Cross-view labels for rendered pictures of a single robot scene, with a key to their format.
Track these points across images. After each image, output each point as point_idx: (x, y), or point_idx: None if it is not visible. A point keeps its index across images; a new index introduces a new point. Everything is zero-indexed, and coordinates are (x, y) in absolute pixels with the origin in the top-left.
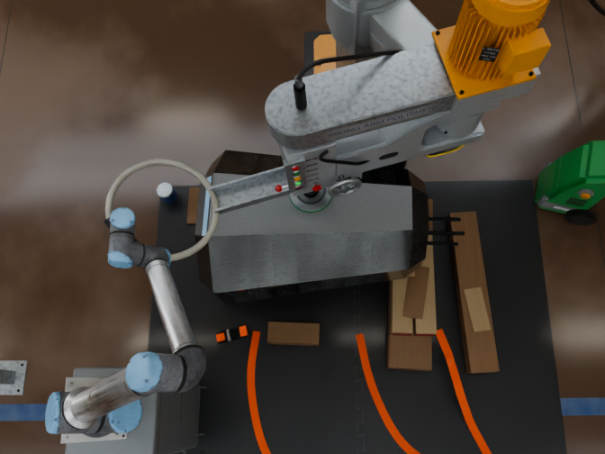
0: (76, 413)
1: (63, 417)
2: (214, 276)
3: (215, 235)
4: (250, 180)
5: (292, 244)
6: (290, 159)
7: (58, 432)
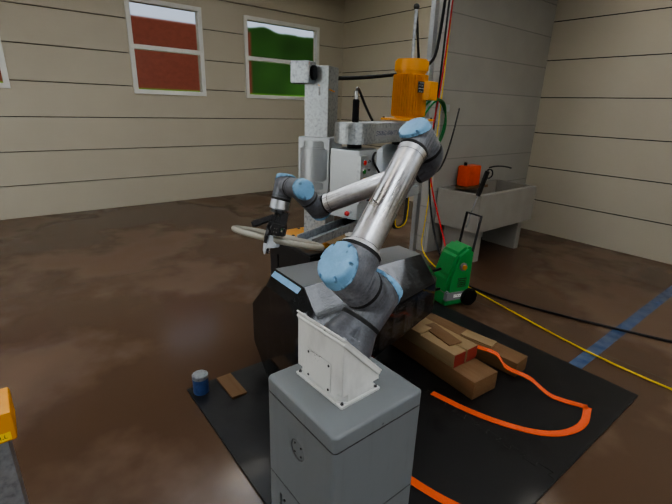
0: (366, 234)
1: (355, 244)
2: (322, 324)
3: (309, 285)
4: (319, 232)
5: None
6: (361, 154)
7: (358, 264)
